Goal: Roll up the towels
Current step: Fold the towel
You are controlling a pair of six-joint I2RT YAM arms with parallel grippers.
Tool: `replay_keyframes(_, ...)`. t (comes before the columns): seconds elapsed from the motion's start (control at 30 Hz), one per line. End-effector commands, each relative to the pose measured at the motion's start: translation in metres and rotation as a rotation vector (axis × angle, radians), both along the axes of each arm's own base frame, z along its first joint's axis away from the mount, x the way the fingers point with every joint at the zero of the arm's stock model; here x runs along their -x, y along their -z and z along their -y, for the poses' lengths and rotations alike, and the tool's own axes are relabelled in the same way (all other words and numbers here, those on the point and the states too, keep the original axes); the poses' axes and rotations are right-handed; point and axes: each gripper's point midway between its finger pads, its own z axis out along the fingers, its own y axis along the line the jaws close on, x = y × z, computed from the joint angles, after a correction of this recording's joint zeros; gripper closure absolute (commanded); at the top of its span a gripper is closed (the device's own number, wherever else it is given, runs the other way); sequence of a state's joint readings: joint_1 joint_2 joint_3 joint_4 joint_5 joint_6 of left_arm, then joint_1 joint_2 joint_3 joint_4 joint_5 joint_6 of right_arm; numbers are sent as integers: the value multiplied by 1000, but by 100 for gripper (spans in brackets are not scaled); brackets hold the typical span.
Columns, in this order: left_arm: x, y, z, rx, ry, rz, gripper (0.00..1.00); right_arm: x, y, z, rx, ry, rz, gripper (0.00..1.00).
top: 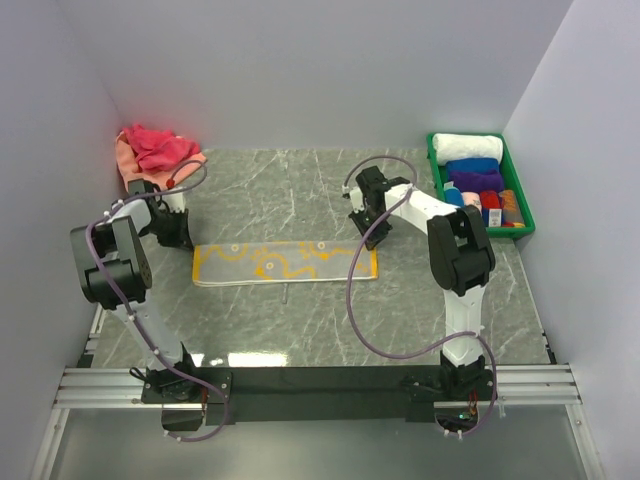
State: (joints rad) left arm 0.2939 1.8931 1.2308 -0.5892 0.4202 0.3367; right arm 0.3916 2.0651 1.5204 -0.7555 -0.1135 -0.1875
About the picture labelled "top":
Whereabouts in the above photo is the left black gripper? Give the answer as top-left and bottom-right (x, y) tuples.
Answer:
(142, 207), (194, 250)

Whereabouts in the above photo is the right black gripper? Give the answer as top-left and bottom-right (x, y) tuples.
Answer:
(350, 203), (393, 250)

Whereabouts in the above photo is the yellow grey patterned towel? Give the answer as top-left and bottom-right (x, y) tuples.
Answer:
(192, 240), (358, 287)

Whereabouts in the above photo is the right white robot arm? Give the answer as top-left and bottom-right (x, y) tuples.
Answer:
(343, 166), (495, 399)

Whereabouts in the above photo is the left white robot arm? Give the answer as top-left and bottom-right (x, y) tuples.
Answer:
(70, 180), (201, 402)

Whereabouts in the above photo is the salmon orange towel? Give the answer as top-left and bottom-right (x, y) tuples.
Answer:
(115, 131), (207, 191)

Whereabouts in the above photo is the light blue rolled towel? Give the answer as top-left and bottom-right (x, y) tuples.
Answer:
(443, 187), (465, 208)

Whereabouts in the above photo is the pink crumpled towel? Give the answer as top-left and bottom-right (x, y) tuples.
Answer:
(123, 124), (201, 173)

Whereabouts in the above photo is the pink white rolled towel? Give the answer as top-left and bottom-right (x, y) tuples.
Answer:
(461, 192), (482, 211)

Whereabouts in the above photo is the purple rolled towel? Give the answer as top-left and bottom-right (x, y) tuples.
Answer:
(449, 170), (505, 193)

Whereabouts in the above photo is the red rolled towel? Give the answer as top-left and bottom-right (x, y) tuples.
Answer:
(480, 190), (503, 228)

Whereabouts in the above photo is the orange patterned rolled towel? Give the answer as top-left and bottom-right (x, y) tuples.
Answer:
(499, 190), (525, 228)

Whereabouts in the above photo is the green plastic bin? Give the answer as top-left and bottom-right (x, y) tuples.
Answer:
(427, 133), (535, 239)

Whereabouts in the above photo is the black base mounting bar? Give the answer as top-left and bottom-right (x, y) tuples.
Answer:
(141, 362), (496, 425)

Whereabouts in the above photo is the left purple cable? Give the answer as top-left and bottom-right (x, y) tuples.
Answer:
(85, 159), (232, 444)

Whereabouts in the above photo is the purple cable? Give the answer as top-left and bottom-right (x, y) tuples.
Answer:
(341, 155), (500, 439)
(85, 159), (232, 444)

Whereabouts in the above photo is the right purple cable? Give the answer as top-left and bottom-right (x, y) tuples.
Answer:
(341, 155), (500, 439)

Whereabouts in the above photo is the aluminium rail frame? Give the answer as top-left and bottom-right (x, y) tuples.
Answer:
(49, 307), (606, 479)

